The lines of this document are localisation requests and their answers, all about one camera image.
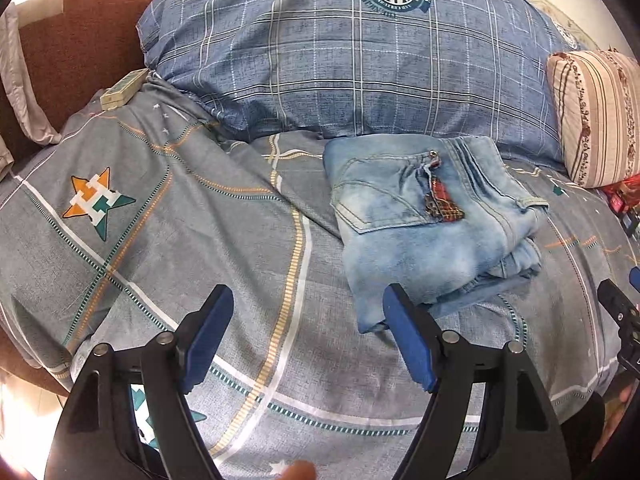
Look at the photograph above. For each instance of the striped floral pillow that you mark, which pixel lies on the striped floral pillow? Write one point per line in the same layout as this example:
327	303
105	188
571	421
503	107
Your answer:
595	115

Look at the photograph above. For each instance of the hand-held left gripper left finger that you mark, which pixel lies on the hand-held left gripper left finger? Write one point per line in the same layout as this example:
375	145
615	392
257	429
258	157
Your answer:
207	340

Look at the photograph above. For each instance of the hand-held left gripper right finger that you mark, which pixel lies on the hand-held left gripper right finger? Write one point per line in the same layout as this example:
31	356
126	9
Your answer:
410	340

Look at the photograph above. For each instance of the grey cloth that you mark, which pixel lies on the grey cloth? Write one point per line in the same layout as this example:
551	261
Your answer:
25	95

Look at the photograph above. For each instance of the blue plaid pillow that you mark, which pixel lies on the blue plaid pillow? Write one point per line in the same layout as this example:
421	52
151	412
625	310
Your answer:
325	60

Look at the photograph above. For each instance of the brown upholstered headboard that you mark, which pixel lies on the brown upholstered headboard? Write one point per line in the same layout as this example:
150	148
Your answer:
75	50

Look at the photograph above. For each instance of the small green cream box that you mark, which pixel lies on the small green cream box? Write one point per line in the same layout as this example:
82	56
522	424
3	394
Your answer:
122	91

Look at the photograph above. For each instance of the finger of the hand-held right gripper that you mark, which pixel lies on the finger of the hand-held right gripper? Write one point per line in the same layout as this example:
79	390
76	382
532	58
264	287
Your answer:
617	305

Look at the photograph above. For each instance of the light blue denim pants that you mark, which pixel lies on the light blue denim pants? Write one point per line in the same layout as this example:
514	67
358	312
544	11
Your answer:
400	240

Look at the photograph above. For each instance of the grey star-print blanket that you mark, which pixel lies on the grey star-print blanket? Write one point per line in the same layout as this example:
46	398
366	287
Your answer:
200	240

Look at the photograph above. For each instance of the person's left hand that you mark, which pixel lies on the person's left hand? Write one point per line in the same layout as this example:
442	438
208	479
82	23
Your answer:
299	472

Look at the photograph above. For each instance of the red plastic package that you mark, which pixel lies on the red plastic package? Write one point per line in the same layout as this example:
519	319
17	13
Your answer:
624	197

